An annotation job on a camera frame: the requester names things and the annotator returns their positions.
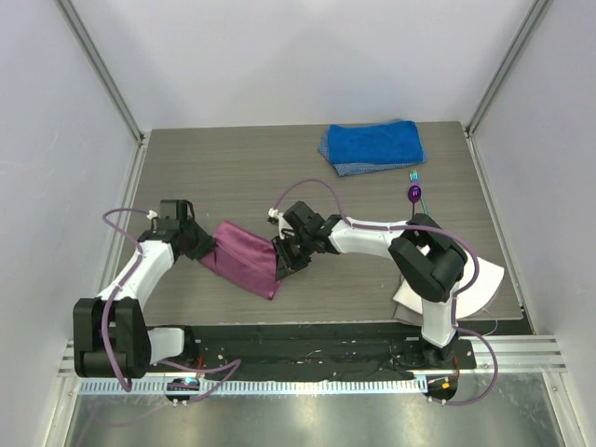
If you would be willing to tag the white folded cloth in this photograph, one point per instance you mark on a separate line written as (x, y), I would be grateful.
(469, 302)

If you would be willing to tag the white slotted cable duct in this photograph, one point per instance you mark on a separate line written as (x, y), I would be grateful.
(181, 386)

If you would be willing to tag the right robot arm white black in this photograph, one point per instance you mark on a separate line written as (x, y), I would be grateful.
(431, 263)

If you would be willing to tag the aluminium frame post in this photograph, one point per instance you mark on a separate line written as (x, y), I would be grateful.
(84, 39)
(536, 13)

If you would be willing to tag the blue terry towel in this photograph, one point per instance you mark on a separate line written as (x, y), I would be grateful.
(392, 143)

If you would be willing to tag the iridescent purple spoon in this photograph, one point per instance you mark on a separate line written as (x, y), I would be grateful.
(414, 196)

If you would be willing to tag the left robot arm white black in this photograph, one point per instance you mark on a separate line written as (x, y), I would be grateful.
(111, 339)

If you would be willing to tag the aluminium frame post left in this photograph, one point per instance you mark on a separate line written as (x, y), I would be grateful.
(84, 39)

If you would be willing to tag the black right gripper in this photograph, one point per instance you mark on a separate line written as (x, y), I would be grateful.
(292, 251)

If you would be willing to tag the aluminium front rail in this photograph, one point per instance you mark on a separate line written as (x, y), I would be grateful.
(514, 353)

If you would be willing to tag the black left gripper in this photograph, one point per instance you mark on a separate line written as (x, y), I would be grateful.
(204, 244)

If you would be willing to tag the aluminium frame post right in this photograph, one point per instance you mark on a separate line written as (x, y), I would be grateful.
(536, 13)

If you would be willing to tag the blue striped cloth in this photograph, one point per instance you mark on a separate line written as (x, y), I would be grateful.
(350, 169)

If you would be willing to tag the magenta satin napkin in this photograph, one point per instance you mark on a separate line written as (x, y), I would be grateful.
(244, 259)

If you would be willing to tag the iridescent fork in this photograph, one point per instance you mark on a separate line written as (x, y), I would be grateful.
(414, 179)

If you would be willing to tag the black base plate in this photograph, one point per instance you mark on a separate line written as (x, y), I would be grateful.
(314, 352)

